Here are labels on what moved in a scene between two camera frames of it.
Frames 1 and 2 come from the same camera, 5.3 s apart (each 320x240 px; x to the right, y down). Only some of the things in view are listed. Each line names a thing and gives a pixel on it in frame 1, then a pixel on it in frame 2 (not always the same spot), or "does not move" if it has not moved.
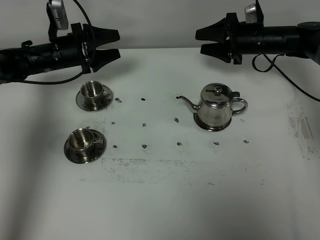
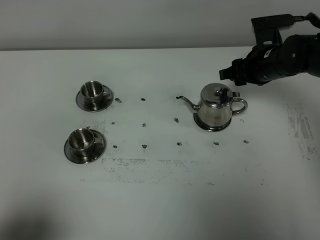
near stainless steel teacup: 81,140 does not move
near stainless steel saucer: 97,151 does not move
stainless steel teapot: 218,104 does not move
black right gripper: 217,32 to 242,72
